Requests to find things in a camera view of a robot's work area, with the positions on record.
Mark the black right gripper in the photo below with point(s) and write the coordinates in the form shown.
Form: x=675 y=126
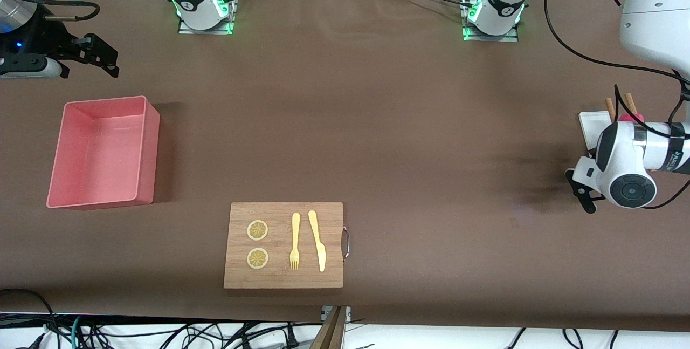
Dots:
x=33 y=36

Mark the pink microfibre cloth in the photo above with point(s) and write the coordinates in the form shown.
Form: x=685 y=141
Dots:
x=628 y=118

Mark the pink plastic bin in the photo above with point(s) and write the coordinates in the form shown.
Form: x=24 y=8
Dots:
x=97 y=149

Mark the lemon slice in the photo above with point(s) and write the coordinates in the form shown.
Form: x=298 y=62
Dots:
x=257 y=230
x=257 y=258

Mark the wooden cutting board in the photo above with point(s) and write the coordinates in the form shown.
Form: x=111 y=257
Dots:
x=277 y=241

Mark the yellow plastic fork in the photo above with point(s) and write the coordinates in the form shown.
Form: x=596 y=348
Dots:
x=295 y=227

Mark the yellow plastic knife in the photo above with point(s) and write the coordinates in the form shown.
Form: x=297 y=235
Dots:
x=319 y=249

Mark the black power plug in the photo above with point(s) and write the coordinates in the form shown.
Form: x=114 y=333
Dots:
x=291 y=338

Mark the wooden beam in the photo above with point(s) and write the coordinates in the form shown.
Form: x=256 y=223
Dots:
x=329 y=335

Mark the white rectangular tray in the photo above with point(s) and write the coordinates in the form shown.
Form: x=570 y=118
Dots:
x=593 y=125

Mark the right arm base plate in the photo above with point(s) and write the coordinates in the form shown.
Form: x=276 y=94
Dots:
x=215 y=31

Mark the small metal bracket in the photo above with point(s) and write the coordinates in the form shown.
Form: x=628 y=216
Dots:
x=325 y=312

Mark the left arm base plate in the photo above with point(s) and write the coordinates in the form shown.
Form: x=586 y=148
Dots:
x=501 y=38

